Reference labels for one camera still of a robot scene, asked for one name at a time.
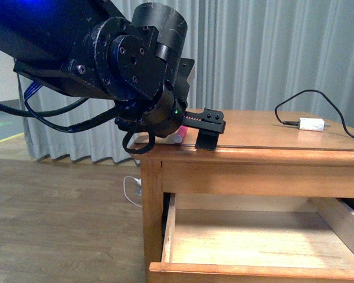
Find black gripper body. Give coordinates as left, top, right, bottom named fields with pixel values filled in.
left=114, top=81, right=190, bottom=138

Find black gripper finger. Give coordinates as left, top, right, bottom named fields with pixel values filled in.
left=182, top=108, right=226, bottom=151

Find pink marker with white cap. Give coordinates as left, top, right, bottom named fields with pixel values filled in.
left=173, top=126, right=188, bottom=144

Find wooden top drawer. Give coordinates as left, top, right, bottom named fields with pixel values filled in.
left=149, top=193, right=354, bottom=282

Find wooden nightstand cabinet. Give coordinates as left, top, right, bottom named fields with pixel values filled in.
left=139, top=110, right=354, bottom=282

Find white power adapter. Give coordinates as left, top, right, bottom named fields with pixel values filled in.
left=298, top=117, right=330, bottom=132

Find grey pleated curtain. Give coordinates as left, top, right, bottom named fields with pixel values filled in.
left=17, top=0, right=354, bottom=166

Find black robot arm cables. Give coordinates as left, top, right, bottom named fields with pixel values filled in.
left=0, top=82, right=160, bottom=156

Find white cable on floor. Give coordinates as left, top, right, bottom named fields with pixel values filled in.
left=123, top=176, right=143, bottom=209

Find black cable on cabinet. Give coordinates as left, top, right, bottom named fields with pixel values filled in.
left=274, top=90, right=354, bottom=143

